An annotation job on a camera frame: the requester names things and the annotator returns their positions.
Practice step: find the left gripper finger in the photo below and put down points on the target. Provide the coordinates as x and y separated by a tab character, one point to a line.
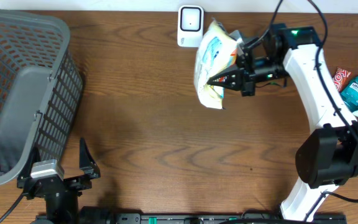
87	163
34	157

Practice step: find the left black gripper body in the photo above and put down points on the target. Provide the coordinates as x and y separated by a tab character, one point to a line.
78	183

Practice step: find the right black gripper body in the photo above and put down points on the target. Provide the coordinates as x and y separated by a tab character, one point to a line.
268	70

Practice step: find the beige snack bag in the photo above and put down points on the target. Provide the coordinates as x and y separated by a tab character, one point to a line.
217	51

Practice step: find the red Top chocolate bar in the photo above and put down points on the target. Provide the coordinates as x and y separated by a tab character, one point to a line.
340	78

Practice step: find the blue Listerine mouthwash bottle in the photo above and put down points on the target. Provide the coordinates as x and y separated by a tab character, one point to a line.
349	95

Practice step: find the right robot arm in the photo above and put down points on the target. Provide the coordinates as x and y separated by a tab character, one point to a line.
329	157

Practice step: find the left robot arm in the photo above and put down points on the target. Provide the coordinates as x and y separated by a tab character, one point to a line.
64	207

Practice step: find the white barcode scanner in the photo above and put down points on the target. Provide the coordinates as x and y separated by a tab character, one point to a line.
190	26

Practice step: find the grey plastic shopping basket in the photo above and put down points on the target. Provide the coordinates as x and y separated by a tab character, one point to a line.
40	90

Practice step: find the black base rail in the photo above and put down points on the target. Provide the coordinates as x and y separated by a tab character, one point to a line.
136	218

